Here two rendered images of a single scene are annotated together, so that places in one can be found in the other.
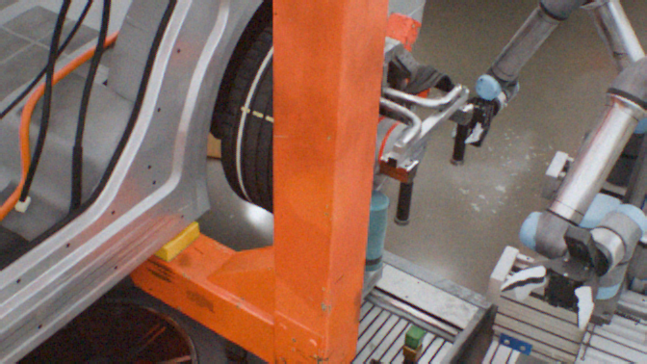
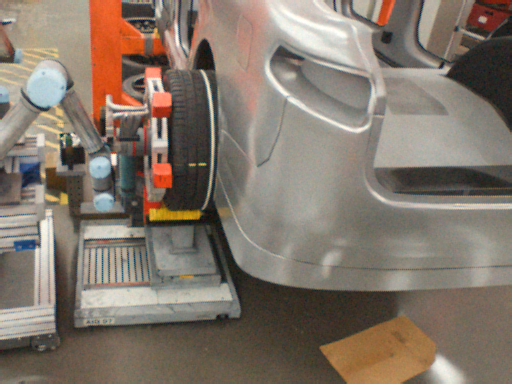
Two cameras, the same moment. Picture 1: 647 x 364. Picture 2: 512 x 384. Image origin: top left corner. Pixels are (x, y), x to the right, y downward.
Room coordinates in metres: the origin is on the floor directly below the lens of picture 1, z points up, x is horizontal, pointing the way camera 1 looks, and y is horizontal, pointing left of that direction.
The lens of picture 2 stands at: (3.60, -1.40, 1.89)
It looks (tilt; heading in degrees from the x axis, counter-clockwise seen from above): 31 degrees down; 138
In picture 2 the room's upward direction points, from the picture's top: 4 degrees clockwise
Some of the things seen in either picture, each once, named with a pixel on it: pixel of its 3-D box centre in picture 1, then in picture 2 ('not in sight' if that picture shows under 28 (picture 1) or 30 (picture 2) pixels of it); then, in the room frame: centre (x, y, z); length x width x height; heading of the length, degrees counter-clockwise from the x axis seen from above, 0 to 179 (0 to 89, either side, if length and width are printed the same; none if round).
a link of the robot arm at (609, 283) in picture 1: (597, 265); not in sight; (1.20, -0.56, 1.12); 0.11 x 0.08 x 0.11; 49
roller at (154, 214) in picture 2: not in sight; (174, 214); (2.15, -0.11, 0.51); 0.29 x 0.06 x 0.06; 57
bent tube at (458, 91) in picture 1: (424, 80); (128, 114); (2.02, -0.28, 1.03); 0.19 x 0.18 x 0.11; 57
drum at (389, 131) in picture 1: (385, 142); (138, 141); (1.96, -0.19, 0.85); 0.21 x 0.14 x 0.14; 57
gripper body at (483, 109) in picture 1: (481, 111); not in sight; (2.13, -0.49, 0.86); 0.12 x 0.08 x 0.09; 148
